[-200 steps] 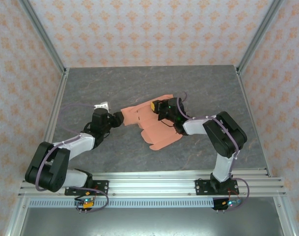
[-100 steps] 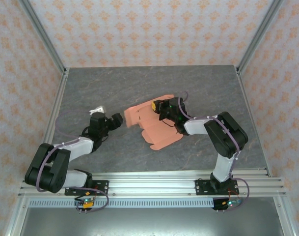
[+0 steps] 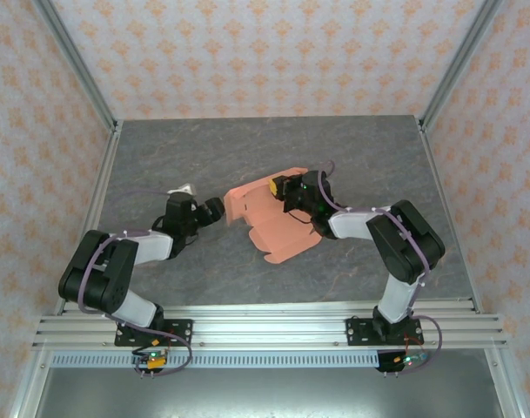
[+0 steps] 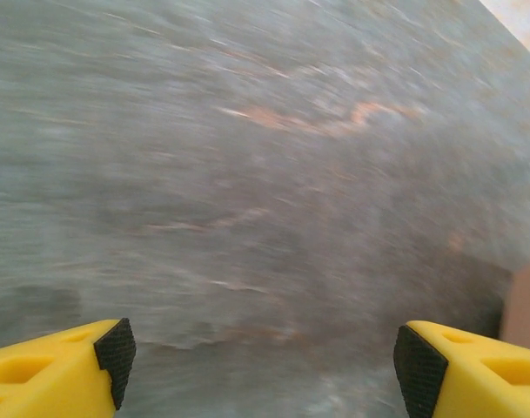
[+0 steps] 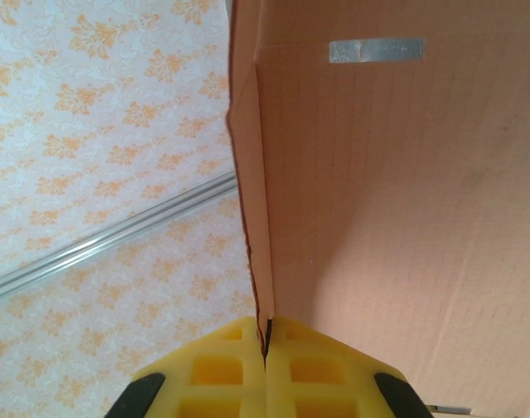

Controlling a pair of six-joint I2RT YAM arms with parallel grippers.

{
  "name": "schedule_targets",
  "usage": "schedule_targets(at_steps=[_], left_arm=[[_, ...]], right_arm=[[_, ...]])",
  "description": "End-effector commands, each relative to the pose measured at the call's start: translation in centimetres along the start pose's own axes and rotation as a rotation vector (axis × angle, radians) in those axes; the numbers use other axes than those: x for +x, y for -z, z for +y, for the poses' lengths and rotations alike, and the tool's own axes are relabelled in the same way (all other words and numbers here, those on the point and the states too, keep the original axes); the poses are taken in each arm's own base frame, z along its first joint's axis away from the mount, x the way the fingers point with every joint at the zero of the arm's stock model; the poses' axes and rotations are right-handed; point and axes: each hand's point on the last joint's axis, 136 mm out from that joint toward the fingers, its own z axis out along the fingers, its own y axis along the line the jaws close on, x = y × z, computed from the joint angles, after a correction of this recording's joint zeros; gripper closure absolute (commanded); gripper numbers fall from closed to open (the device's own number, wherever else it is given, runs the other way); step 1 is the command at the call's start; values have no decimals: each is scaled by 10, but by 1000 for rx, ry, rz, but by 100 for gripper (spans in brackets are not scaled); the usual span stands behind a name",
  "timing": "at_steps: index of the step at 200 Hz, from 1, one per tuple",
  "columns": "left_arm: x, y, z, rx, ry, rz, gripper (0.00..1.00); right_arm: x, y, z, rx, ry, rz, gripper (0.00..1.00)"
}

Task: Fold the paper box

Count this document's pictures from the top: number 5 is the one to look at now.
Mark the aluminium corner post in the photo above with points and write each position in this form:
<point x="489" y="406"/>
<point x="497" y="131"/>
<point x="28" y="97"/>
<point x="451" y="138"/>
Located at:
<point x="108" y="239"/>

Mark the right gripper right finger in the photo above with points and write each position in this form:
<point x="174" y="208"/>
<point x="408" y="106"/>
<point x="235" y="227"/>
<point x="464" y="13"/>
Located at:
<point x="334" y="374"/>

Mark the orange paper box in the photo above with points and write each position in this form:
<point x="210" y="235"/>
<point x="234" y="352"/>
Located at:
<point x="399" y="196"/>

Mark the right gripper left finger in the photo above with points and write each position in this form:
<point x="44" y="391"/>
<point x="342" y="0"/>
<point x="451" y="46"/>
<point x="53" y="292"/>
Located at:
<point x="195" y="374"/>

